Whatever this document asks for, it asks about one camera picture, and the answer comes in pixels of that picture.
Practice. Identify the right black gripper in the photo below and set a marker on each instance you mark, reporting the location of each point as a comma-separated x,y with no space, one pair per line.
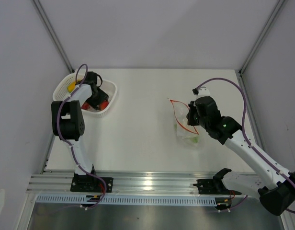
192,108

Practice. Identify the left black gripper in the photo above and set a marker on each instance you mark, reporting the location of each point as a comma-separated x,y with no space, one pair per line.
103,97

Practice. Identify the red toy tomato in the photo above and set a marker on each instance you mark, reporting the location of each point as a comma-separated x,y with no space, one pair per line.
103,105

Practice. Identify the green white toy cabbage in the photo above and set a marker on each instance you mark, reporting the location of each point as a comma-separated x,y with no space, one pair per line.
187,134

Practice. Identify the clear red zip bag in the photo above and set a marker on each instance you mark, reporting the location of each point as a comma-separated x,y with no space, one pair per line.
180,111

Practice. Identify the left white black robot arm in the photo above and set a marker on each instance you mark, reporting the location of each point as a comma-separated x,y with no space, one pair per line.
68,121

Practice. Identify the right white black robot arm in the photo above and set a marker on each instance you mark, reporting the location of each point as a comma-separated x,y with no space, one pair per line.
275,187

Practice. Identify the red toy grape bunch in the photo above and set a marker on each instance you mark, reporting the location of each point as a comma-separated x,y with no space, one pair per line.
85,106

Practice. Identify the yellow green toy mango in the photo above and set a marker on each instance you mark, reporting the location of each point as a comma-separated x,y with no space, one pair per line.
71,87

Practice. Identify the white perforated plastic basket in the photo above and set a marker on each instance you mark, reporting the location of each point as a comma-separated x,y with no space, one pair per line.
109,87

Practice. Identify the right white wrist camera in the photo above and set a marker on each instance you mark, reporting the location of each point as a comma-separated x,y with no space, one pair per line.
201,92

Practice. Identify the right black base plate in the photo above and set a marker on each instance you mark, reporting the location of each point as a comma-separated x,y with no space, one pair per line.
213,187

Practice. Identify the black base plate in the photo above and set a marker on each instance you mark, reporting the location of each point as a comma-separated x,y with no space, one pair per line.
213,187
91,185

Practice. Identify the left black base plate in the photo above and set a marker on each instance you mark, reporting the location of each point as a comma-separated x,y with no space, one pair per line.
91,185

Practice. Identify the aluminium mounting rail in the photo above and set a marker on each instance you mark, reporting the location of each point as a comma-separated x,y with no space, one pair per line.
124,183

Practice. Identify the white slotted cable duct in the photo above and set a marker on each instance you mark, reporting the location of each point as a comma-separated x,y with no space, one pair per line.
129,200

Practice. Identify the left aluminium frame post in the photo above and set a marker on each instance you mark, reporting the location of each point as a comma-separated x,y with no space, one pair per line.
52,33

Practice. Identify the aluminium frame post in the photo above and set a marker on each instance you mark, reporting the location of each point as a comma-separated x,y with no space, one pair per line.
268,25
52,33

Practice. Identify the right aluminium frame post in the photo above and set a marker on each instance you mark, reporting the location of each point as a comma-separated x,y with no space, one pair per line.
268,25

